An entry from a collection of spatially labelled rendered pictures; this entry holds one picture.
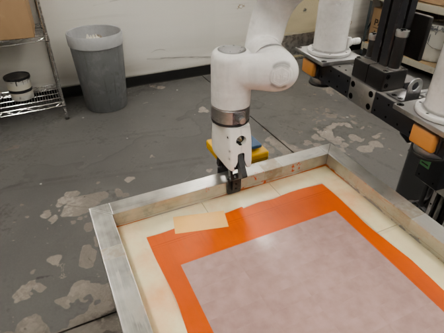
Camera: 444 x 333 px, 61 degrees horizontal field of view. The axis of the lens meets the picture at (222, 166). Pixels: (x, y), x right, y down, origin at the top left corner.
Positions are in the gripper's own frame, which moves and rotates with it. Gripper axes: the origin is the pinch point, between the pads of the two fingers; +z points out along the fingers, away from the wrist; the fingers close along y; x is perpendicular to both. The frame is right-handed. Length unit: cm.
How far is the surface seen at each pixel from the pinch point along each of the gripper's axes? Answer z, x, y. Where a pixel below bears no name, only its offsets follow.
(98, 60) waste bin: 57, -8, 255
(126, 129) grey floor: 104, -16, 220
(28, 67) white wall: 73, 47, 308
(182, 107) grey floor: 105, -71, 240
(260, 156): 5.8, -15.6, 12.5
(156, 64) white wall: 87, -70, 307
